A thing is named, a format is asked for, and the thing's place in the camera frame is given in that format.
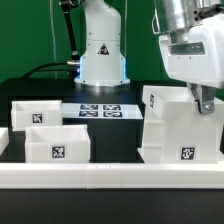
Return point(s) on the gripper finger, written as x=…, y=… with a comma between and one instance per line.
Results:
x=204, y=97

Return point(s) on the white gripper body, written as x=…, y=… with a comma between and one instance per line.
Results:
x=201, y=59

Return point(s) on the white drawer cabinet frame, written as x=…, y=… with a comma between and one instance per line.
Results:
x=174, y=131

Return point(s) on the white drawer box front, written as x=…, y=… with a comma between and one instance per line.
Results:
x=57, y=144

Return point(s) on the white drawer box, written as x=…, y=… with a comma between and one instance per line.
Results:
x=35, y=113
x=57, y=144

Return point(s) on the white marker sheet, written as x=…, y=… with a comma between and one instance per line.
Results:
x=101, y=111

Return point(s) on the white front border wall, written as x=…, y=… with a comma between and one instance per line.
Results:
x=109, y=176

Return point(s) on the white border wall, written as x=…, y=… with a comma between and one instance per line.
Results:
x=4, y=139
x=109, y=176

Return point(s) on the white left border wall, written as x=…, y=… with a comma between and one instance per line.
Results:
x=4, y=139

